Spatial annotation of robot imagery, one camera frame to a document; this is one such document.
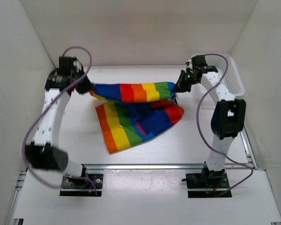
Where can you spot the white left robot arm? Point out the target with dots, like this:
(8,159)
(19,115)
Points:
(43,151)

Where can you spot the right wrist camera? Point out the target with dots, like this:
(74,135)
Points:
(188,65)

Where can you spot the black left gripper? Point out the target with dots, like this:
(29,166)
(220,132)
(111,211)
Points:
(88,86)

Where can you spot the rainbow striped shorts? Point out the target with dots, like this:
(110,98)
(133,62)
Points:
(135,113)

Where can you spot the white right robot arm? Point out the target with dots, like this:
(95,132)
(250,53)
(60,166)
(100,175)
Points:
(228,117)

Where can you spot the white plastic mesh basket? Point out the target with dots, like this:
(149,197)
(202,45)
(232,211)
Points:
(227,76)

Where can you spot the aluminium table frame rail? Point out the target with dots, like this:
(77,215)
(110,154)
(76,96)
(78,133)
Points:
(142,185)

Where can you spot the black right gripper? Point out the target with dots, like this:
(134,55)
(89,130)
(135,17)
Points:
(181,87)

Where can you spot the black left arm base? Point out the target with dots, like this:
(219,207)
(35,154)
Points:
(82,187)

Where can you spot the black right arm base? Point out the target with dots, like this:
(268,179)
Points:
(198,188)

